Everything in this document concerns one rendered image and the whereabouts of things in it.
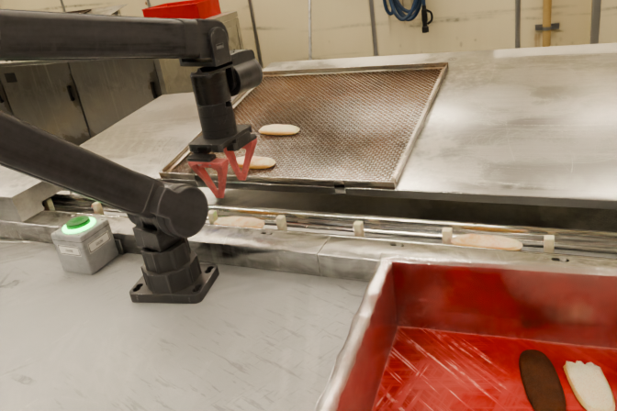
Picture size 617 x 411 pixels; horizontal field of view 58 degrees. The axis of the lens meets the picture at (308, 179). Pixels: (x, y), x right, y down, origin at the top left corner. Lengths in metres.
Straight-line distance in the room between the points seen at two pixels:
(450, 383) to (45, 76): 3.97
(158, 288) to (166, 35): 0.37
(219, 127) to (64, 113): 3.51
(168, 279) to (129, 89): 3.07
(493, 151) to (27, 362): 0.80
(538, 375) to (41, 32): 0.67
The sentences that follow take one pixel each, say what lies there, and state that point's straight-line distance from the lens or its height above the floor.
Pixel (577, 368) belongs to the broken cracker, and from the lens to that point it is 0.69.
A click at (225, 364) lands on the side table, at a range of 0.74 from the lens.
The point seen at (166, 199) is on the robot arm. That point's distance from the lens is 0.81.
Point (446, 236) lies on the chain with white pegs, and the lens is 0.86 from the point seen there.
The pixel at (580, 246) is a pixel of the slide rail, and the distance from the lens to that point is 0.87.
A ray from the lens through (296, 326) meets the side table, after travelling 0.77.
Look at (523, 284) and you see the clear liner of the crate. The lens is 0.68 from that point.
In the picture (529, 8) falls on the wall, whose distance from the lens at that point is 4.49.
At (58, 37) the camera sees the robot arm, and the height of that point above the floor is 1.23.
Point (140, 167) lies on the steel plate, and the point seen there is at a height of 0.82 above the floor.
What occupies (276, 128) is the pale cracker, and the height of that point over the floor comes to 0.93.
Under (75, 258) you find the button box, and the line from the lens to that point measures 1.04.
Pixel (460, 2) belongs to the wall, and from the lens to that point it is 4.54.
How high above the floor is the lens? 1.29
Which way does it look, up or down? 23 degrees down
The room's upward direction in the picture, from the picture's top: 9 degrees counter-clockwise
